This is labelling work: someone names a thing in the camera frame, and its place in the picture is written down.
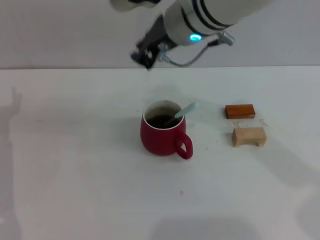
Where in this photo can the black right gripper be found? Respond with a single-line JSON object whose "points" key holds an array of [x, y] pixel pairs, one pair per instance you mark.
{"points": [[152, 43]]}

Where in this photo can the red ceramic cup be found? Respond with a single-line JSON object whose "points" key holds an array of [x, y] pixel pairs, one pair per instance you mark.
{"points": [[160, 140]]}

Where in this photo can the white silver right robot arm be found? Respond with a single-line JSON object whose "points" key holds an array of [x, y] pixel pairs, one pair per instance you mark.
{"points": [[195, 20]]}

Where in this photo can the dark coffee liquid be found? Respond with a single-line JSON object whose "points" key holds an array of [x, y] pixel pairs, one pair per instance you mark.
{"points": [[160, 121]]}

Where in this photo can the dark brown wooden block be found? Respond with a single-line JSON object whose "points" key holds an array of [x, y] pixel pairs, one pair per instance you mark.
{"points": [[238, 111]]}

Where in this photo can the light wooden notched block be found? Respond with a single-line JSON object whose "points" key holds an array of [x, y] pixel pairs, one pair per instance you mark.
{"points": [[247, 135]]}

